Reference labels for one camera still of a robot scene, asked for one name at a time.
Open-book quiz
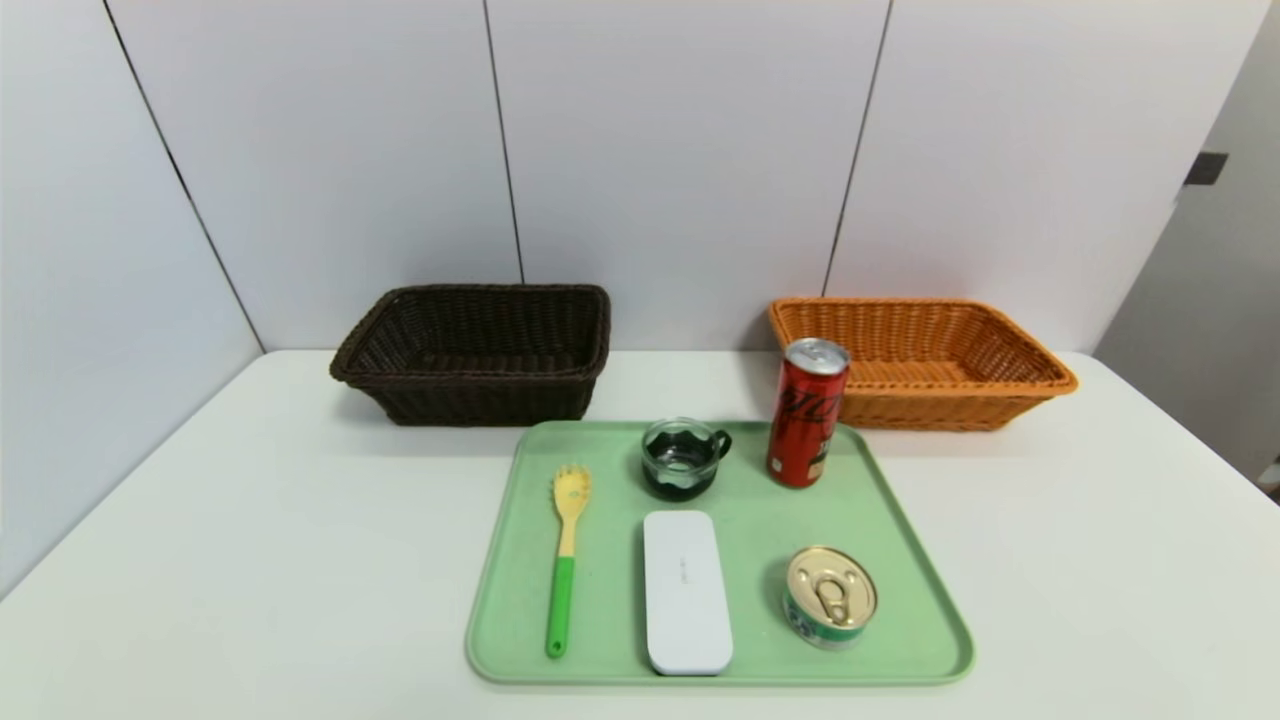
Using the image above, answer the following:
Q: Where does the yellow green pasta spoon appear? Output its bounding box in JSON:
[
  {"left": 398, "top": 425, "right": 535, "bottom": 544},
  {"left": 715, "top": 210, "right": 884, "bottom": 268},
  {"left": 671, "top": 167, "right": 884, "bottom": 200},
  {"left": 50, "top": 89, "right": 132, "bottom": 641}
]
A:
[{"left": 545, "top": 464, "right": 593, "bottom": 660}]

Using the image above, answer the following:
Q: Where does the light green plastic tray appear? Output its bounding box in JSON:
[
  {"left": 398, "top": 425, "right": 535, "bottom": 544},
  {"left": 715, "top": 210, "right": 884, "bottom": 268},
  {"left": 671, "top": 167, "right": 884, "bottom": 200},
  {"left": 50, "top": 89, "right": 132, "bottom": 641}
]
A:
[{"left": 465, "top": 420, "right": 976, "bottom": 688}]

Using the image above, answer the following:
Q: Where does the orange wicker basket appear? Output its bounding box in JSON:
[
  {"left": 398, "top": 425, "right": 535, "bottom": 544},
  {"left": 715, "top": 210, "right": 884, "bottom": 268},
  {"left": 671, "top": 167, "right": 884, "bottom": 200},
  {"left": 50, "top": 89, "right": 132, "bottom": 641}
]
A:
[{"left": 768, "top": 297, "right": 1079, "bottom": 432}]

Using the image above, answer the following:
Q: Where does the dark brown wicker basket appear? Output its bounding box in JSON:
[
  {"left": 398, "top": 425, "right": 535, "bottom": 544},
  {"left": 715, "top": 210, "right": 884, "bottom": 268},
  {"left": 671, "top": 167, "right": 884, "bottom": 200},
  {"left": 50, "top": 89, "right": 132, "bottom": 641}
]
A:
[{"left": 330, "top": 284, "right": 612, "bottom": 428}]

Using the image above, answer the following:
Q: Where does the red soda can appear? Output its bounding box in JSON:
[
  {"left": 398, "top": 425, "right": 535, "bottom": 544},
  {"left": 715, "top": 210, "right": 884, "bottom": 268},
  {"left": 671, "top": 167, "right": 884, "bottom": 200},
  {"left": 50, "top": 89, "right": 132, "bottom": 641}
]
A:
[{"left": 766, "top": 338, "right": 852, "bottom": 490}]

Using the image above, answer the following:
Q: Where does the glass cup with black base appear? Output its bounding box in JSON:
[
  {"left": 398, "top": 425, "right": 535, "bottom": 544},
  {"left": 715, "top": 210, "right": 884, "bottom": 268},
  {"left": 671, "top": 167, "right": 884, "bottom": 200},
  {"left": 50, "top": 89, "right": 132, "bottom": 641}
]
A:
[{"left": 641, "top": 417, "right": 733, "bottom": 503}]

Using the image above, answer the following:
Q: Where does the tin can with gold lid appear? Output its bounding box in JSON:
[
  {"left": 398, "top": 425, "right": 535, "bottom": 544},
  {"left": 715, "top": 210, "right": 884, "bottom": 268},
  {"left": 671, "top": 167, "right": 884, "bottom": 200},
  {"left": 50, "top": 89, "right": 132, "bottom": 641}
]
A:
[{"left": 783, "top": 545, "right": 879, "bottom": 652}]

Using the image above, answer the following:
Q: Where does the white pencil case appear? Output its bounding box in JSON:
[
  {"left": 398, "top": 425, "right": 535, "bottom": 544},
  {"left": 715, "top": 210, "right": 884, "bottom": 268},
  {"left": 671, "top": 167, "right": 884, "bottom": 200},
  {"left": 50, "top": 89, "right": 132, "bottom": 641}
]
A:
[{"left": 643, "top": 510, "right": 734, "bottom": 677}]

